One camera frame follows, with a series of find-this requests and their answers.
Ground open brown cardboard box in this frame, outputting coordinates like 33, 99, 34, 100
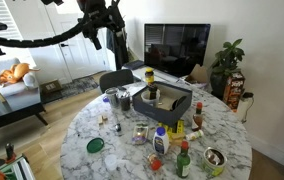
184, 63, 210, 85

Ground white canister black lid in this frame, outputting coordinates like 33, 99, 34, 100
236, 91, 255, 123

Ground yellow flat box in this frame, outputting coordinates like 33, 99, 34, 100
157, 118, 186, 141

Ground small white bottle green cap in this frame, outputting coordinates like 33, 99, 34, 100
184, 129, 205, 142

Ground black flat screen television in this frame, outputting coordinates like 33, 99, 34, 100
143, 23, 212, 79

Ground green round lid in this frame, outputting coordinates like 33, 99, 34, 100
86, 137, 106, 154

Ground orange game box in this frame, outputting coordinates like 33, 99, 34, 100
222, 71, 247, 113

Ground white bowl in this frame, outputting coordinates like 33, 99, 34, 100
140, 88, 162, 108

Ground orange plush toy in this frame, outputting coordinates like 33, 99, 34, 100
0, 62, 41, 89

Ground grey patterned rug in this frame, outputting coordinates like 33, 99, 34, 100
41, 75, 100, 104

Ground dark grey chair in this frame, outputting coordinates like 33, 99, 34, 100
98, 68, 135, 95

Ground grey sofa bench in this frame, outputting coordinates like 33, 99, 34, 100
0, 57, 49, 135

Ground dark laptop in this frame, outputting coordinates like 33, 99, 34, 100
123, 59, 146, 71

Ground black curved item in box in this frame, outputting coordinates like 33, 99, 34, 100
170, 95, 188, 112

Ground small jar red lid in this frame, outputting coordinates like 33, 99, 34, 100
147, 152, 163, 172

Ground green glass bottle red cap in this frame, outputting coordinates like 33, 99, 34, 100
175, 140, 192, 179

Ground green white crate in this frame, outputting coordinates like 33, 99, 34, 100
0, 142, 37, 180

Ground white bottle blue cap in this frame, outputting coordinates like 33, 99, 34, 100
152, 126, 171, 156

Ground stainless steel cup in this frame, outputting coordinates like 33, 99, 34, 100
104, 86, 121, 109

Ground dark blue shoe box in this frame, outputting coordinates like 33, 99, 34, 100
131, 81, 194, 128

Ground open green tin can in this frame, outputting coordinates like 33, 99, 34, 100
202, 146, 229, 177

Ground green potted plant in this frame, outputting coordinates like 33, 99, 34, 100
209, 38, 246, 100

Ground flat cardboard box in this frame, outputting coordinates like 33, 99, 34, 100
39, 78, 63, 95

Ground black cup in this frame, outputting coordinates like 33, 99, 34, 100
118, 91, 132, 112

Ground hot sauce bottle red cap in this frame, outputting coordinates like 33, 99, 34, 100
191, 101, 205, 132

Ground yellow vitamin bottle black lid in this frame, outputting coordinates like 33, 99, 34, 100
144, 67, 156, 85

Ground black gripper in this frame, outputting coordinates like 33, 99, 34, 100
81, 16, 103, 51

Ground dark hanging coat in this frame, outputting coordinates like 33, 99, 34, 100
106, 27, 130, 71

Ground white television stand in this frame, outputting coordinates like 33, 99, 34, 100
121, 59, 210, 92

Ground clear plastic cup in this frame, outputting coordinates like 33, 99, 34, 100
104, 153, 119, 172

